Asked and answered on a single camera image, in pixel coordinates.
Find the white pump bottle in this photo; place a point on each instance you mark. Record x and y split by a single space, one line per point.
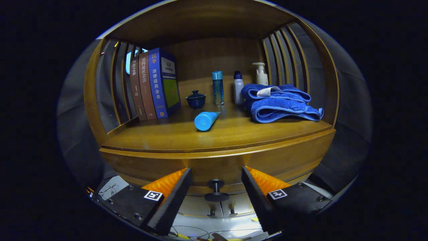
262 78

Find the thick blue book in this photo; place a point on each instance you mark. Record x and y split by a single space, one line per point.
155 83

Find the light blue tube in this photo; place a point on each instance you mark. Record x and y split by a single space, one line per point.
204 121

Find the folded blue towel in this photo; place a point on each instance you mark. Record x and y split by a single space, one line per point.
277 107

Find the wooden cabinet door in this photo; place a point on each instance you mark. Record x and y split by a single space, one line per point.
240 204
197 206

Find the white bottle with dark cap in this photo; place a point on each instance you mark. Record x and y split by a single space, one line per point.
238 90

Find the reddish brown book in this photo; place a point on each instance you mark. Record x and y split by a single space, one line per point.
146 83

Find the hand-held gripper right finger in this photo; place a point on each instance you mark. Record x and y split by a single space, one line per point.
259 201

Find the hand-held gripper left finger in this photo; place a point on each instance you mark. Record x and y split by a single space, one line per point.
172 204

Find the wooden cabinet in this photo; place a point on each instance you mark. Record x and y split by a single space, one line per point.
214 57

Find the wooden drawer with black knob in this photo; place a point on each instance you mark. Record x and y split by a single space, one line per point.
217 164

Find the dark brown book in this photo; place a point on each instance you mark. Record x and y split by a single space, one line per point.
135 87

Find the wooden countertop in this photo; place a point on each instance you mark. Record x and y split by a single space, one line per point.
234 134

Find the dark blue lidded teacup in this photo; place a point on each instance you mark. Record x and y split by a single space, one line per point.
196 100

